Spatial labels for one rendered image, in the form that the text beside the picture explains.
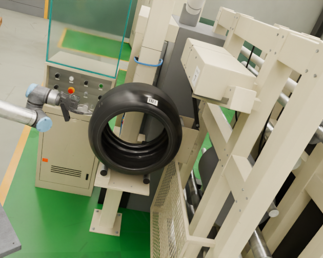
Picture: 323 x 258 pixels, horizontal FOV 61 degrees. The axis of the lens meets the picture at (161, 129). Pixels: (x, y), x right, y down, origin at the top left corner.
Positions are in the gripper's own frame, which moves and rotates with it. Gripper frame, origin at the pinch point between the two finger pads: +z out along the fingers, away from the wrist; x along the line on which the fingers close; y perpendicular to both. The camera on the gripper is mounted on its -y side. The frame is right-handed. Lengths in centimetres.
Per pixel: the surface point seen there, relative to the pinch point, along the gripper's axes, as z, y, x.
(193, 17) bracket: 48, 70, 79
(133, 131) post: 32.1, -15.1, 25.2
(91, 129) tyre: 3.7, -4.6, -9.7
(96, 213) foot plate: 32, -119, 40
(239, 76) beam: 57, 61, -37
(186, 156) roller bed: 76, -18, 18
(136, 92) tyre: 20.8, 25.6, -5.7
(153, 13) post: 16, 65, 25
